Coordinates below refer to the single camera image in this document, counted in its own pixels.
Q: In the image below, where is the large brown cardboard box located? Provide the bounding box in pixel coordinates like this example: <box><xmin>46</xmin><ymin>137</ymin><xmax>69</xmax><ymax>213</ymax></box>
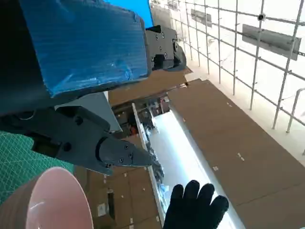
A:
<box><xmin>166</xmin><ymin>80</ymin><xmax>305</xmax><ymax>229</ymax></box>

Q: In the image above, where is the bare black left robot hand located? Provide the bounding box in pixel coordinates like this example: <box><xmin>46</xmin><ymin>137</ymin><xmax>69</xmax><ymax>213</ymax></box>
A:
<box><xmin>0</xmin><ymin>0</ymin><xmax>187</xmax><ymax>177</ymax></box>

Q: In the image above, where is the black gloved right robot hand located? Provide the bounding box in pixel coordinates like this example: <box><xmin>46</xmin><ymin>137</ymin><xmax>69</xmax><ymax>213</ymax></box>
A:
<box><xmin>164</xmin><ymin>180</ymin><xmax>229</xmax><ymax>229</ymax></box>

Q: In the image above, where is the grey metal plate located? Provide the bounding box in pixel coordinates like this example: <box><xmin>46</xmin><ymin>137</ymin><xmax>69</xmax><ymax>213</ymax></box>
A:
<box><xmin>190</xmin><ymin>9</ymin><xmax>213</xmax><ymax>27</ymax></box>
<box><xmin>242</xmin><ymin>23</ymin><xmax>302</xmax><ymax>60</ymax></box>

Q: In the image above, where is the green cutting mat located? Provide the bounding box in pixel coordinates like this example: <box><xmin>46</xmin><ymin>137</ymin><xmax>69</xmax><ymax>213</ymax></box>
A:
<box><xmin>0</xmin><ymin>130</ymin><xmax>75</xmax><ymax>206</ymax></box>

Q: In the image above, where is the white metal grid frame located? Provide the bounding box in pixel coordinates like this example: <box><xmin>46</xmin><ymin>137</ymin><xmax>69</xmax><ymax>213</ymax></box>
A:
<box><xmin>152</xmin><ymin>0</ymin><xmax>305</xmax><ymax>156</ymax></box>

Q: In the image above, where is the pink bowl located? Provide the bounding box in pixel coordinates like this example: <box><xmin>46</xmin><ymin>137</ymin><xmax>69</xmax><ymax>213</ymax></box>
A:
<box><xmin>0</xmin><ymin>167</ymin><xmax>94</xmax><ymax>229</ymax></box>

